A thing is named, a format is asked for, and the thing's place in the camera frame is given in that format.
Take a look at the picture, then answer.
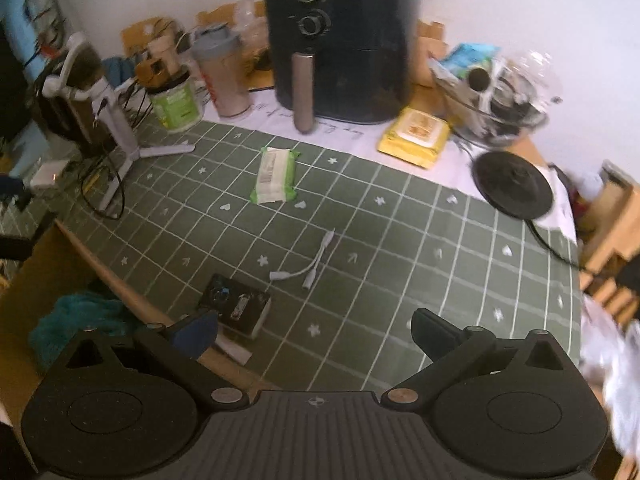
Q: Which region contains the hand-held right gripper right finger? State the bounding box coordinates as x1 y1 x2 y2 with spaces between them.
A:
380 308 583 409

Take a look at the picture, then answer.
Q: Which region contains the white adapter cable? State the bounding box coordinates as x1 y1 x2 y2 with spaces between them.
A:
269 229 337 289

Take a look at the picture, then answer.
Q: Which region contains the thin black cable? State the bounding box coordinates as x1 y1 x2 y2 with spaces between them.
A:
80 155 126 221

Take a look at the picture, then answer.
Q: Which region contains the large cardboard box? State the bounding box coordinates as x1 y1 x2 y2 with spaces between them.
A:
0 220 266 480

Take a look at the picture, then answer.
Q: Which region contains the white charger block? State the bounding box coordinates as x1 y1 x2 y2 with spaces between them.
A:
30 160 71 190

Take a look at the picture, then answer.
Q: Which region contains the teal fluffy cloth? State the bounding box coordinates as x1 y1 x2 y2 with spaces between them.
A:
27 292 146 368

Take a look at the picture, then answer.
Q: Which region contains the white plastic bag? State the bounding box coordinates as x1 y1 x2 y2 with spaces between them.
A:
580 295 640 456

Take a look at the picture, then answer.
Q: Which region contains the small brown wooden block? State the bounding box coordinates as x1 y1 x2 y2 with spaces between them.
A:
136 57 173 88

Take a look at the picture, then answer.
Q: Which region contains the black air fryer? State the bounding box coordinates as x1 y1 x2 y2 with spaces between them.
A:
261 0 421 133

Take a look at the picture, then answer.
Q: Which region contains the green wipes packet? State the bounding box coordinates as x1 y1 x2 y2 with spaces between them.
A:
250 146 302 205

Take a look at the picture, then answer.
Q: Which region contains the teal snack packet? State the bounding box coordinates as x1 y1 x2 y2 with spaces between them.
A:
442 42 501 78

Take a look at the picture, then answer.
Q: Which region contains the white phone stand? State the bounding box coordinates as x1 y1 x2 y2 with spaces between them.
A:
41 32 196 211

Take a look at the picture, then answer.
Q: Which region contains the small black box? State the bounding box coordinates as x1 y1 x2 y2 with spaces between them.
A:
197 273 273 338

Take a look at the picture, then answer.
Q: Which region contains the blue wall poster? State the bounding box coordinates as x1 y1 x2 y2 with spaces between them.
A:
0 0 71 91

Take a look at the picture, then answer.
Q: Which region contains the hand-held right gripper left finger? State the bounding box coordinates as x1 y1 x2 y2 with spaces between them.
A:
54 307 251 409

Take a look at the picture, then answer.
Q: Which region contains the black power cable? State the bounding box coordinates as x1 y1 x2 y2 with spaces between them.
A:
527 217 583 273

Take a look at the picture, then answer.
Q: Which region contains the grey lid shaker bottle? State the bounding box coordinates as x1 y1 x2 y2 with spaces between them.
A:
191 25 252 118

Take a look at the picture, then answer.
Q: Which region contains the clear glass bowl with items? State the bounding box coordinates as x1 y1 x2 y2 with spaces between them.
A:
440 50 563 148

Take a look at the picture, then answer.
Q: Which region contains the black round kettle base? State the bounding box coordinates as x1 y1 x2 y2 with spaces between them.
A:
471 152 556 220

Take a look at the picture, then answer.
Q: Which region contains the green label jar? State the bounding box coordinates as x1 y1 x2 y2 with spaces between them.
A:
149 72 206 133

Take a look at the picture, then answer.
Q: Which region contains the white paper card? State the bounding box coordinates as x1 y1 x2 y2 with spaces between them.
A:
215 337 253 365

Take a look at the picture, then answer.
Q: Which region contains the small cardboard box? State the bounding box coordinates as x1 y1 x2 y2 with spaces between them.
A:
417 20 448 86

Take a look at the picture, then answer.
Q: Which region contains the yellow wipes packet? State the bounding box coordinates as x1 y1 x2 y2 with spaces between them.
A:
376 106 451 169

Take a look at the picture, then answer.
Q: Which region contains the cardboard storage box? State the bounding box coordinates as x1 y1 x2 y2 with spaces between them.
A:
580 170 640 321

